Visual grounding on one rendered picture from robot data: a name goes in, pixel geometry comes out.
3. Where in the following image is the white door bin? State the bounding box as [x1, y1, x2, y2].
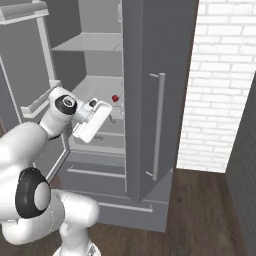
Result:
[20, 79, 63, 120]
[0, 0, 50, 26]

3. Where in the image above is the grey open fridge door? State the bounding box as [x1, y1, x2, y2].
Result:
[0, 0, 72, 183]

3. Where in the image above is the long silver door handle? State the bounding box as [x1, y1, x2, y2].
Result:
[145, 72, 167, 182]

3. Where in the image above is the white fridge shelf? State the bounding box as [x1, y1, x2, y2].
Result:
[50, 31, 124, 53]

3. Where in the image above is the grey fridge drawer front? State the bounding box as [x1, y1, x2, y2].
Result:
[95, 195, 170, 234]
[57, 159, 128, 199]

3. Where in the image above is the pale bottle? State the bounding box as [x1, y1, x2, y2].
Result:
[117, 2, 123, 24]

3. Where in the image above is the pale grey cup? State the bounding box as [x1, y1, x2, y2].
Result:
[116, 101, 125, 116]

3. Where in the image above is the silver drawer handle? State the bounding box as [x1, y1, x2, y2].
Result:
[66, 167, 127, 179]
[97, 201, 154, 214]

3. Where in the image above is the grey fridge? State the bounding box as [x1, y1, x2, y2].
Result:
[0, 0, 200, 234]

